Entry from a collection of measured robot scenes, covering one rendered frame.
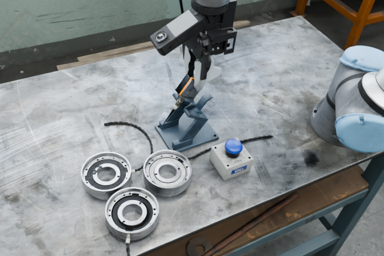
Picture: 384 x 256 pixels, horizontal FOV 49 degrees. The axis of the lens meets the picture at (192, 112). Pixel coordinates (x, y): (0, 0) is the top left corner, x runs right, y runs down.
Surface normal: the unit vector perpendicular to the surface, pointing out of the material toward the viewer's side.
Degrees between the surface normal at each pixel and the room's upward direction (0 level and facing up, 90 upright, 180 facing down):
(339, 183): 0
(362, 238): 0
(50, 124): 0
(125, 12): 90
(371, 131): 97
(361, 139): 97
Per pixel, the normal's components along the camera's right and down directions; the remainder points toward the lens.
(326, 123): -0.77, 0.11
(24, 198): 0.08, -0.72
